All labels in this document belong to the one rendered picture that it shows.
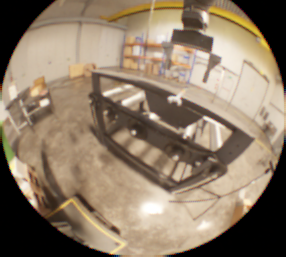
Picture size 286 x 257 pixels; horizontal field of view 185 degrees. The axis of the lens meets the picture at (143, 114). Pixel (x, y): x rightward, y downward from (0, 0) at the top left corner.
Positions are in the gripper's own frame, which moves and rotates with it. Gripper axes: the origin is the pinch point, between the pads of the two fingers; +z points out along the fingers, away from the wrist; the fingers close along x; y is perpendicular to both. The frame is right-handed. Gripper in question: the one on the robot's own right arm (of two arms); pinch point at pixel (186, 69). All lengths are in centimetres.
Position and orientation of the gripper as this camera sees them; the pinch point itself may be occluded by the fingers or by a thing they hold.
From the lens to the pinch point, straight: 31.1
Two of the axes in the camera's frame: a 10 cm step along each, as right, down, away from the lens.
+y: 5.7, -4.1, 7.1
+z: -1.3, 8.1, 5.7
